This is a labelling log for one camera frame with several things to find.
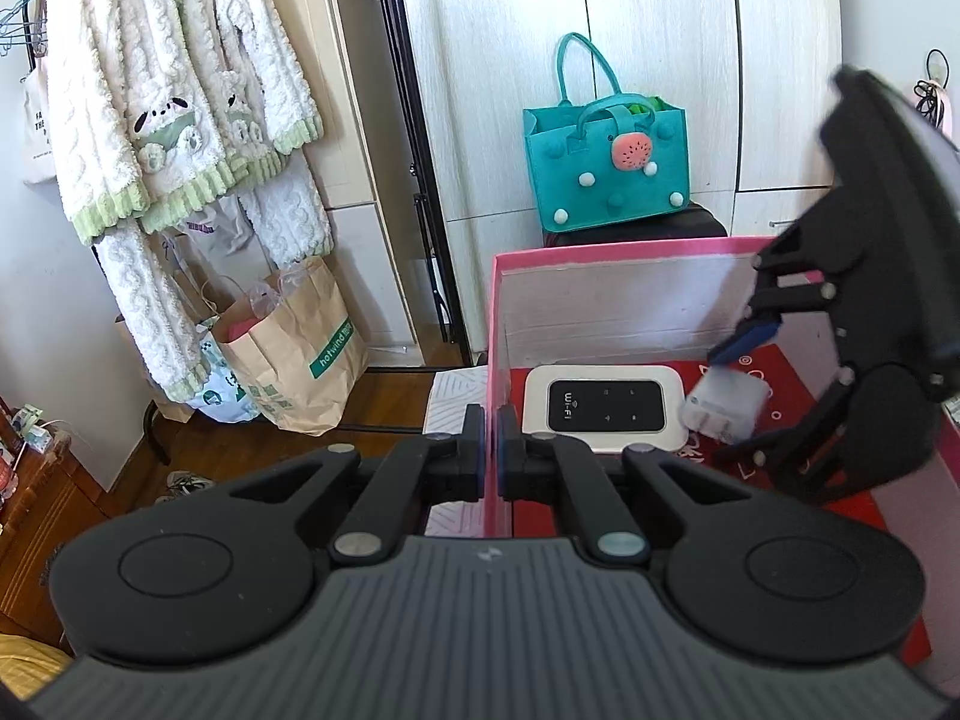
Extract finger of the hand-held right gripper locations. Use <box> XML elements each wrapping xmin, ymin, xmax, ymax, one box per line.
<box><xmin>712</xmin><ymin>364</ymin><xmax>938</xmax><ymax>507</ymax></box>
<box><xmin>709</xmin><ymin>236</ymin><xmax>856</xmax><ymax>368</ymax></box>

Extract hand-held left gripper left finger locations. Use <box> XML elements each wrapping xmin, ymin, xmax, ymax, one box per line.
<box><xmin>229</xmin><ymin>403</ymin><xmax>488</xmax><ymax>567</ymax></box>

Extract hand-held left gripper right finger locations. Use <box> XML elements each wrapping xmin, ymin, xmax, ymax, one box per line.
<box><xmin>495</xmin><ymin>403</ymin><xmax>751</xmax><ymax>567</ymax></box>

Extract white charger adapter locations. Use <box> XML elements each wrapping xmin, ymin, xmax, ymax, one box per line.
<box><xmin>680</xmin><ymin>364</ymin><xmax>773</xmax><ymax>442</ymax></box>

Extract white pocket router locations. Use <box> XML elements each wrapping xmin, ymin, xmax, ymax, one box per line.
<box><xmin>523</xmin><ymin>364</ymin><xmax>687</xmax><ymax>455</ymax></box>

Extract pink cardboard box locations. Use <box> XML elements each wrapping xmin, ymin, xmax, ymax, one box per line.
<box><xmin>486</xmin><ymin>236</ymin><xmax>960</xmax><ymax>680</ymax></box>

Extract black suitcase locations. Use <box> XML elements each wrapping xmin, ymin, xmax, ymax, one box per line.
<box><xmin>541</xmin><ymin>202</ymin><xmax>730</xmax><ymax>250</ymax></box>

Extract brown paper bag green label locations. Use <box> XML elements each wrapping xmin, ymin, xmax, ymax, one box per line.
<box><xmin>210</xmin><ymin>255</ymin><xmax>370</xmax><ymax>436</ymax></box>

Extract teal felt tote bag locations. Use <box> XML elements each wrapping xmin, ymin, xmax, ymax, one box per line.
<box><xmin>523</xmin><ymin>32</ymin><xmax>691</xmax><ymax>233</ymax></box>

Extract cream cabinet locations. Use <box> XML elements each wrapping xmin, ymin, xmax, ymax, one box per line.
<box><xmin>315</xmin><ymin>0</ymin><xmax>421</xmax><ymax>350</ymax></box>

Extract black folded tripod stand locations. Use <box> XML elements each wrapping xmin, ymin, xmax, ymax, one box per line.
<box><xmin>366</xmin><ymin>0</ymin><xmax>475</xmax><ymax>365</ymax></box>

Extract white green plastic bag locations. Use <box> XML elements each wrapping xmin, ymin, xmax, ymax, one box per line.
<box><xmin>184</xmin><ymin>322</ymin><xmax>263</xmax><ymax>425</ymax></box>

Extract clear plastic bag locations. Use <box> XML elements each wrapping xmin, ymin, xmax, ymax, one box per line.
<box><xmin>247</xmin><ymin>270</ymin><xmax>312</xmax><ymax>312</ymax></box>

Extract grey sneaker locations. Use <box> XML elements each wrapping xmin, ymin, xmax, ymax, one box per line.
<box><xmin>154</xmin><ymin>469</ymin><xmax>218</xmax><ymax>505</ymax></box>

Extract black clothes rack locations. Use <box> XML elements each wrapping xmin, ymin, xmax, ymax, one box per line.
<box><xmin>21</xmin><ymin>0</ymin><xmax>173</xmax><ymax>466</ymax></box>

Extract plain brown paper bag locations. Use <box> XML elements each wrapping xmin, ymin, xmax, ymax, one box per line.
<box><xmin>112</xmin><ymin>270</ymin><xmax>248</xmax><ymax>425</ymax></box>

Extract white hanging plastic bag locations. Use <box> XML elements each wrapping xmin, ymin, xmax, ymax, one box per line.
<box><xmin>180</xmin><ymin>191</ymin><xmax>260</xmax><ymax>260</ymax></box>

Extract white wardrobe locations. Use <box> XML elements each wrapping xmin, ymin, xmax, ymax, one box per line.
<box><xmin>390</xmin><ymin>0</ymin><xmax>845</xmax><ymax>357</ymax></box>

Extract white fluffy pajama pants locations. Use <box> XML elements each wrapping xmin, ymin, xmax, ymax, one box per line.
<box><xmin>94</xmin><ymin>161</ymin><xmax>335</xmax><ymax>402</ymax></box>

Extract wooden cabinet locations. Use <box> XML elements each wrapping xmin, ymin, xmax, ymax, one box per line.
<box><xmin>0</xmin><ymin>379</ymin><xmax>113</xmax><ymax>635</ymax></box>

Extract small green white package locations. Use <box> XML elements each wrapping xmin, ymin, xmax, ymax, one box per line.
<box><xmin>11</xmin><ymin>403</ymin><xmax>61</xmax><ymax>458</ymax></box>

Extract yellow blanket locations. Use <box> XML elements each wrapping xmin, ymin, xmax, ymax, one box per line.
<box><xmin>0</xmin><ymin>634</ymin><xmax>72</xmax><ymax>698</ymax></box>

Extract white fluffy pajama jacket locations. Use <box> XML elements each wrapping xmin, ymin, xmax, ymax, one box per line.
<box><xmin>41</xmin><ymin>0</ymin><xmax>325</xmax><ymax>245</ymax></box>

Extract white canvas tote bag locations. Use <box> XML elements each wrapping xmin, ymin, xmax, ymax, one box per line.
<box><xmin>19</xmin><ymin>60</ymin><xmax>61</xmax><ymax>187</ymax></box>

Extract black cords on hook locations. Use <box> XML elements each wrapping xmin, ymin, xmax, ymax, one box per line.
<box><xmin>921</xmin><ymin>49</ymin><xmax>952</xmax><ymax>125</ymax></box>

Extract wire clothes hangers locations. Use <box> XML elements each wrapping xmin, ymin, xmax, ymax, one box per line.
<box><xmin>0</xmin><ymin>4</ymin><xmax>38</xmax><ymax>57</ymax></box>

